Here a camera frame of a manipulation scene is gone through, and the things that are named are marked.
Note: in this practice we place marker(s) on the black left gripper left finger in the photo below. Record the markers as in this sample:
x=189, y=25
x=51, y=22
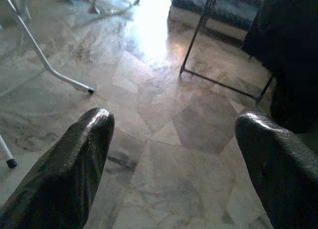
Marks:
x=62, y=184

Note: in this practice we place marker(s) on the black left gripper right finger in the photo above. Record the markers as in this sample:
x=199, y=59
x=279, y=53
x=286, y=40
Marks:
x=285, y=184

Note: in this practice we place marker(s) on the black garment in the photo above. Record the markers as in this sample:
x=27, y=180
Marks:
x=290, y=52

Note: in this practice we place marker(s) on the white folding table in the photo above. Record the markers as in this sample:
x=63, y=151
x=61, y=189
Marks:
x=62, y=76

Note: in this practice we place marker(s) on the black metal drying rack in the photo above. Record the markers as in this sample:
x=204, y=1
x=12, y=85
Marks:
x=197, y=35

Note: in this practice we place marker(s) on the colourful baby bouncer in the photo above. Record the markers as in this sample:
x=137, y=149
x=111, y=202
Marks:
x=95, y=8

